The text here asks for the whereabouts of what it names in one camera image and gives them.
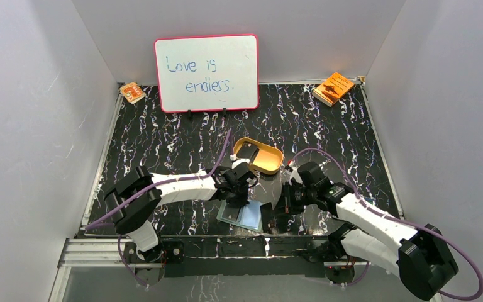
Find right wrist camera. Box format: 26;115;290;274
285;165;303;185

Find card inside tray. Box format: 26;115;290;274
236;142;259;164

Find mint green card holder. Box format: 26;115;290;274
217;200;262;232

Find pink framed whiteboard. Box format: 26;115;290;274
153;34;260;113

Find small orange card box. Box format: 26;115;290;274
119;82;146;104

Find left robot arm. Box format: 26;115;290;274
104;163;258;262

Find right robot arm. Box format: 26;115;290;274
260;162;459;301

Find orange book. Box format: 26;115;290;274
312;72;355;107

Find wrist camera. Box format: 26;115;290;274
285;165;303;185
230;154;250;169

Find black credit card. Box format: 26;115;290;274
220;203;242;223

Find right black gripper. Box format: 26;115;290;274
271;181;316;216

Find aluminium frame rail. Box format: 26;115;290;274
60;236;323;266

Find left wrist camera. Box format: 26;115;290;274
230;154;250;169

